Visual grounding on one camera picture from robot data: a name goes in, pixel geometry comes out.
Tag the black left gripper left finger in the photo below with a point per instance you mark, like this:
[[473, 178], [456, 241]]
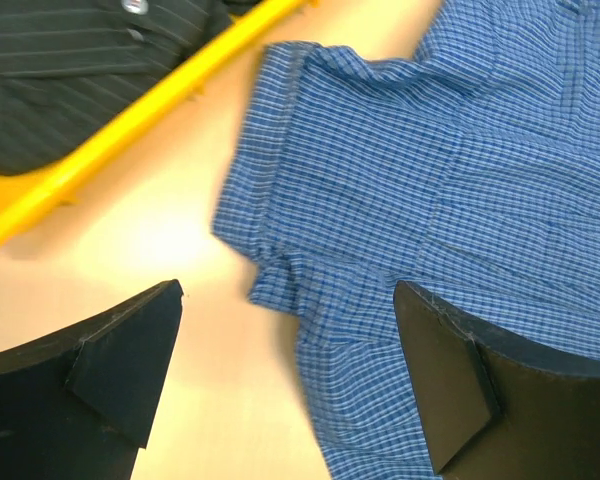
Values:
[[80, 403]]

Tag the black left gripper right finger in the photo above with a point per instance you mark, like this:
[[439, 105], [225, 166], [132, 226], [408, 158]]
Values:
[[494, 404]]

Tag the blue plaid long sleeve shirt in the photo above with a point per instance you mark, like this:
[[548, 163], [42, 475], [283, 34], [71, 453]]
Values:
[[472, 169]]

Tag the yellow plastic bin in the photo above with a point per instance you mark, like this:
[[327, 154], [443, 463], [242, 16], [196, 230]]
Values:
[[28, 197]]

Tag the black striped shirt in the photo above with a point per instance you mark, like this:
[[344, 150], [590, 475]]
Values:
[[67, 68]]

